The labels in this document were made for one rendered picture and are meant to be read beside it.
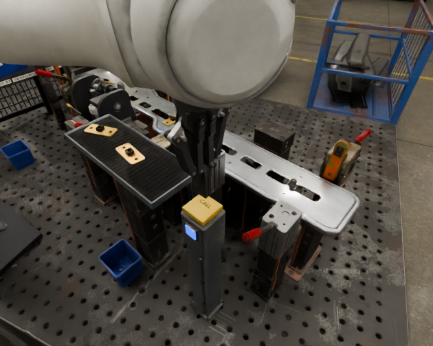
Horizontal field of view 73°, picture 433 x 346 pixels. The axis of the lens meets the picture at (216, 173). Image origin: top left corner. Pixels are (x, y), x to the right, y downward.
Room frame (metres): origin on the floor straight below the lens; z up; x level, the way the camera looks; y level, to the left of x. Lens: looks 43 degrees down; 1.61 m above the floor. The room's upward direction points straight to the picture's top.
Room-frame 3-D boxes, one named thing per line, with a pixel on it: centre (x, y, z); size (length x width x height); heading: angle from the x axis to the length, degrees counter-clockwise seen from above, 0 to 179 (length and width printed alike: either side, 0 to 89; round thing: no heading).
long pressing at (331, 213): (0.96, 0.15, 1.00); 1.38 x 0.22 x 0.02; 48
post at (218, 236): (0.39, 0.03, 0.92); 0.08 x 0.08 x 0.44; 48
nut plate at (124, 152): (0.56, 0.21, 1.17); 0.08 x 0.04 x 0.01; 42
